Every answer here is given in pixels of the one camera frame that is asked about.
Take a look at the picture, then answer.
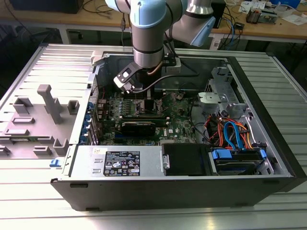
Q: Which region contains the black camera cable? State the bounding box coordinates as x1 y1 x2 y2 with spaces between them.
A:
131 73 201 94

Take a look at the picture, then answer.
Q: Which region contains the metal heat sink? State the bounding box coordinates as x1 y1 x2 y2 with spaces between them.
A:
247 7 262 24

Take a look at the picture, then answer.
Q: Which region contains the black graphics card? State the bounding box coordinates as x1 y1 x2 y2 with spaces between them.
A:
119 121 156 137

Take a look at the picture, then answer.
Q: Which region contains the grey metal device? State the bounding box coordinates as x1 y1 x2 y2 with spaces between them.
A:
260 9 283 24

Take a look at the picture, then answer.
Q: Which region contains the dark office chair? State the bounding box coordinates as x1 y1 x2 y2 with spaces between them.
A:
0 21 60 80

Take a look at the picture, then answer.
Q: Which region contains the silver drive cage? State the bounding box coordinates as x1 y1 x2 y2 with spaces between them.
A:
205 66 250 113

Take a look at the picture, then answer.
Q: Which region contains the blue wire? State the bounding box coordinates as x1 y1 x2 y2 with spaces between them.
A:
223 121 245 150

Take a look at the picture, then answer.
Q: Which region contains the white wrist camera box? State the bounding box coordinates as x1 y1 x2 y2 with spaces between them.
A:
113 61 140 93
165 57 182 74

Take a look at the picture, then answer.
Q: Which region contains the blue hanging cable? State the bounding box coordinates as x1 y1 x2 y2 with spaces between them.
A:
229 19 237 46

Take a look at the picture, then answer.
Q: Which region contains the black computer box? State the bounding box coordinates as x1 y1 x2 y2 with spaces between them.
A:
9 0 84 14

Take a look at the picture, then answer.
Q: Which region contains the wooden desk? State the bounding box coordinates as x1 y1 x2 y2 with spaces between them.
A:
0 0 307 45

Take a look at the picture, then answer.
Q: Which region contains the white paper sheet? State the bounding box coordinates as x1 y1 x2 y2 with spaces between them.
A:
282 14 305 26

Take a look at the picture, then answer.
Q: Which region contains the hard disk in blue carrier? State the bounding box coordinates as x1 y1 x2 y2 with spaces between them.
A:
208 148 269 176

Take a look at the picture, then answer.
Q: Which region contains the silver power supply unit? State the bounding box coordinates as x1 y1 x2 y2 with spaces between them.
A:
69 145 166 179

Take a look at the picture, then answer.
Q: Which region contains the silver metal bracket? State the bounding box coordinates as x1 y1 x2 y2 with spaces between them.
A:
196 92 228 111

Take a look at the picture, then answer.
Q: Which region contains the orange red wire bundle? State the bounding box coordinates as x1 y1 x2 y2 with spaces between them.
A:
206 114 227 147

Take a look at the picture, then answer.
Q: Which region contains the grey corner block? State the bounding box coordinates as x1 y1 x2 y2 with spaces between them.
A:
91 50 107 67

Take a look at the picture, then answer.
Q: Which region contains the black plastic shroud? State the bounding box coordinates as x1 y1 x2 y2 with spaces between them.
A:
162 143 212 177

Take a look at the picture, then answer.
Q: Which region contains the grey parts rack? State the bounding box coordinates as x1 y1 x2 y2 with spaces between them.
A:
0 83 81 159

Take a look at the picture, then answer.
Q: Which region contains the black tower computer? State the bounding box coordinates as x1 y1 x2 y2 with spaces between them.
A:
212 0 226 29

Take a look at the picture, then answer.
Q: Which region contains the CPU socket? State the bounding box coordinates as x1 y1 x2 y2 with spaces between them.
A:
135 98 166 118

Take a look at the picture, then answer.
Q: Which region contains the black PC case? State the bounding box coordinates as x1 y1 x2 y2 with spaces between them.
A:
49 49 307 212

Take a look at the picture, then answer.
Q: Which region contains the green motherboard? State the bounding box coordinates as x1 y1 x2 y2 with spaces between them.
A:
94 90 200 147

